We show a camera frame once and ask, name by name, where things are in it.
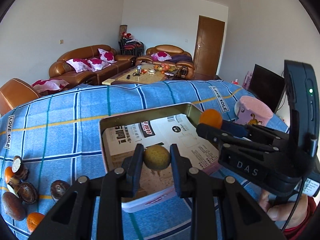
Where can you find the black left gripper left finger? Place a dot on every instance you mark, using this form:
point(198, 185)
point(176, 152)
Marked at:
point(130, 183)

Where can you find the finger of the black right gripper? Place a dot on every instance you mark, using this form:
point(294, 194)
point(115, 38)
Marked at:
point(234, 129)
point(215, 136)

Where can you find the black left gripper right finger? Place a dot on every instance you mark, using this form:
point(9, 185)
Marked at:
point(180, 166)

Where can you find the small orange tangerine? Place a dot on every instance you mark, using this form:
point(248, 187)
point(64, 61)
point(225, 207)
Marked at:
point(212, 118)

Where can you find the green round fruit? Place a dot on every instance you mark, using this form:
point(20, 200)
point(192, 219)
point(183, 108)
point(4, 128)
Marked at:
point(156, 157)

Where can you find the dark brown round fruit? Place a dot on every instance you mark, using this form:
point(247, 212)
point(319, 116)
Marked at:
point(58, 189)

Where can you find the large orange tangerine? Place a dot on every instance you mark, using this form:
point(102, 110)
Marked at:
point(8, 174)

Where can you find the person's right hand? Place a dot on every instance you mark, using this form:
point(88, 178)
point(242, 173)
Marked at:
point(282, 212)

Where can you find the printed paper sheet in box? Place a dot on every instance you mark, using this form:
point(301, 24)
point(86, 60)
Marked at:
point(175, 129)

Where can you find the pink cartoon cup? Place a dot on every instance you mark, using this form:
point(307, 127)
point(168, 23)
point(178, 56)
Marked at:
point(250, 110)

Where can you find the black television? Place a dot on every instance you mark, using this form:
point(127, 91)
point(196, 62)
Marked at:
point(267, 86)

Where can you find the purple blanket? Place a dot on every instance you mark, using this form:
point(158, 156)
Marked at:
point(181, 58)

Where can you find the blue plaid tablecloth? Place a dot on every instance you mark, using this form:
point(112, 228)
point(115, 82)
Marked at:
point(57, 136)

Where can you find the brown leather armchair far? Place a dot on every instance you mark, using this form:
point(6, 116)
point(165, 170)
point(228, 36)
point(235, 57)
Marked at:
point(171, 55)

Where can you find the brown leather armchair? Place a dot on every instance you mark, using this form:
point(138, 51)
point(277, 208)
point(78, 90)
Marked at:
point(14, 93)
point(171, 55)

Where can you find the white magenta armchair pillow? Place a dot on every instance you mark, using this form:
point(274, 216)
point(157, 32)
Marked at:
point(161, 56)

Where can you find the wooden coffee table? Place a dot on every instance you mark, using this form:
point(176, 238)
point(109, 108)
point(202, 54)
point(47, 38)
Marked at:
point(144, 74)

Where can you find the brown wooden door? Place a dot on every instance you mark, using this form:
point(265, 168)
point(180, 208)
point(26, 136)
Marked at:
point(208, 47)

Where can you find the dark brown fruit half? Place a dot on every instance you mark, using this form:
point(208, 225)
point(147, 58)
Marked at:
point(28, 193)

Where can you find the white magenta pillow middle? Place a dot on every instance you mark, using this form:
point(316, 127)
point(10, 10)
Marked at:
point(97, 64)

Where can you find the brown leather three-seat sofa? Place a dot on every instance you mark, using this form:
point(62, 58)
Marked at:
point(61, 70)

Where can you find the orange tangerine on cloth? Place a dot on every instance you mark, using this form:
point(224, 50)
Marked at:
point(33, 220)

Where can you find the white magenta pillow right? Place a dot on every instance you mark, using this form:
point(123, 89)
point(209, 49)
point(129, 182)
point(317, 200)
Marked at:
point(106, 56)

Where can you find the white magenta pillow left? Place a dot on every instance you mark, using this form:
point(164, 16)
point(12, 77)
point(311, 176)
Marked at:
point(80, 65)

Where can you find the stacked dark chairs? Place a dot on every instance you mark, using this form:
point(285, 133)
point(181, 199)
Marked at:
point(130, 46)

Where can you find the brown leather armchair near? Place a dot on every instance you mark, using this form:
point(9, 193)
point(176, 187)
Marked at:
point(14, 93)

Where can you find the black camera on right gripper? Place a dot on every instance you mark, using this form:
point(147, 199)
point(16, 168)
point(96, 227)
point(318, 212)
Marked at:
point(303, 100)

